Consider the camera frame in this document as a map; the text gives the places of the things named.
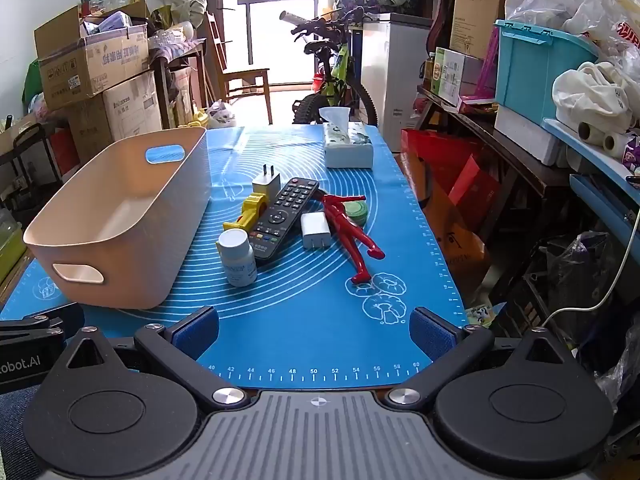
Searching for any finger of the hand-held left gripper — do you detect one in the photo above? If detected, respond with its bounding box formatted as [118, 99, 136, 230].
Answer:
[0, 302, 86, 345]

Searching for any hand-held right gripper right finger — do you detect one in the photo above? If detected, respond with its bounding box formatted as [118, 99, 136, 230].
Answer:
[385, 306, 598, 408]

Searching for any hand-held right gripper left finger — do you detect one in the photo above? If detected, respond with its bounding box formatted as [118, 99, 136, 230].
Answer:
[37, 306, 252, 408]

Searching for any yellow toy gun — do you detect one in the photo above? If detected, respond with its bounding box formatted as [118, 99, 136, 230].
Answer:
[216, 192, 271, 248]

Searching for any beige plastic basket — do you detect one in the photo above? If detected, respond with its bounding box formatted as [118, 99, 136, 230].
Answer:
[22, 126, 210, 311]

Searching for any red hero action figure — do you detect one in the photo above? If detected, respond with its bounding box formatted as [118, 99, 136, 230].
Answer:
[320, 192, 386, 286]

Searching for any green round tin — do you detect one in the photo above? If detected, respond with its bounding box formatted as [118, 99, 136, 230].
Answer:
[345, 196, 382, 227]

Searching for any white wall charger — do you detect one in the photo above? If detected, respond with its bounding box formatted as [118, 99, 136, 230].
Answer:
[251, 164, 281, 201]
[300, 211, 332, 252]

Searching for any dark blue fabric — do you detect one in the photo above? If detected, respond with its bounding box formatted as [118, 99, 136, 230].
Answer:
[0, 385, 43, 480]

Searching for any white pill bottle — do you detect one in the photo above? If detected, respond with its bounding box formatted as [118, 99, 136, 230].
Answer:
[218, 228, 258, 288]

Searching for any green box with clear lid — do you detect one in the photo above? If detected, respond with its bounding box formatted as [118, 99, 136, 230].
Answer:
[0, 220, 27, 283]

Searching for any blue silicone baking mat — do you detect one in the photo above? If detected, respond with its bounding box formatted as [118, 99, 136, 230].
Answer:
[0, 125, 468, 391]

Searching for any black remote control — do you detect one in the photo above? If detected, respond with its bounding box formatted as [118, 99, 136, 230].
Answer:
[248, 177, 321, 262]

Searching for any black plastic bag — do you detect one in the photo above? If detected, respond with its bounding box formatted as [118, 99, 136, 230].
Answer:
[520, 232, 640, 361]

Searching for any black shelf cart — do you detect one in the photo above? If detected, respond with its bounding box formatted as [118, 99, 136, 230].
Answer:
[0, 122, 63, 196]

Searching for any red gift bag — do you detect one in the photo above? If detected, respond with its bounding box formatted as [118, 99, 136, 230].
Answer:
[400, 129, 501, 221]

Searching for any dark wooden side table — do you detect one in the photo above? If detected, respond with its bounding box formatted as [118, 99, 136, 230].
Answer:
[415, 85, 576, 241]

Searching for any tissue pack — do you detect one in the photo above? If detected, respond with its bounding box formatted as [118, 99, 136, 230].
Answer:
[318, 106, 376, 169]

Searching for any white plastic bag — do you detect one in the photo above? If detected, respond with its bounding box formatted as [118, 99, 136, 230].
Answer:
[207, 101, 237, 128]

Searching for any white foam box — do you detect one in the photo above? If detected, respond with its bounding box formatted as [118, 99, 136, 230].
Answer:
[494, 107, 566, 167]

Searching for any light blue shelf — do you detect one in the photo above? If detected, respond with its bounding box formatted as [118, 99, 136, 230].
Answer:
[542, 117, 640, 241]

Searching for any pale cardboard box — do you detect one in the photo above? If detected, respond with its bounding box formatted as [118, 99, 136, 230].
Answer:
[65, 70, 163, 161]

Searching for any roll of plastic bags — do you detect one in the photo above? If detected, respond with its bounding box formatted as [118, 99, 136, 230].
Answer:
[575, 122, 632, 158]

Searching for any open cardboard box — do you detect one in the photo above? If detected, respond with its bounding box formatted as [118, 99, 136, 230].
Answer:
[34, 0, 151, 98]

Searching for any green and white carton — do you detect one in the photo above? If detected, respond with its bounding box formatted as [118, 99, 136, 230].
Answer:
[431, 47, 483, 106]

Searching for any wooden chair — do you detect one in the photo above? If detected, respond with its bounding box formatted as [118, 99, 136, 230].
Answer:
[220, 0, 275, 125]

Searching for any white chest freezer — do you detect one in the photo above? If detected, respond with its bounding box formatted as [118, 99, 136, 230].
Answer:
[359, 12, 433, 153]

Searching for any green children's bicycle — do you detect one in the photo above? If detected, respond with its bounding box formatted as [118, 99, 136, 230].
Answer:
[279, 6, 378, 126]

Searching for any teal storage bin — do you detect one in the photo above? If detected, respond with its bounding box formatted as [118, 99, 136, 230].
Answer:
[494, 19, 601, 126]

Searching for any white cloth bag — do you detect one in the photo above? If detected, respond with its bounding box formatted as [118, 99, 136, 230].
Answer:
[552, 61, 636, 133]

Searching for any tall cardboard box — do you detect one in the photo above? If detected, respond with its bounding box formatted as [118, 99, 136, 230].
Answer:
[450, 0, 516, 61]

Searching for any white cable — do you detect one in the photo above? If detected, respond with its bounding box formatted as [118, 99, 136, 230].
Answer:
[542, 205, 640, 331]

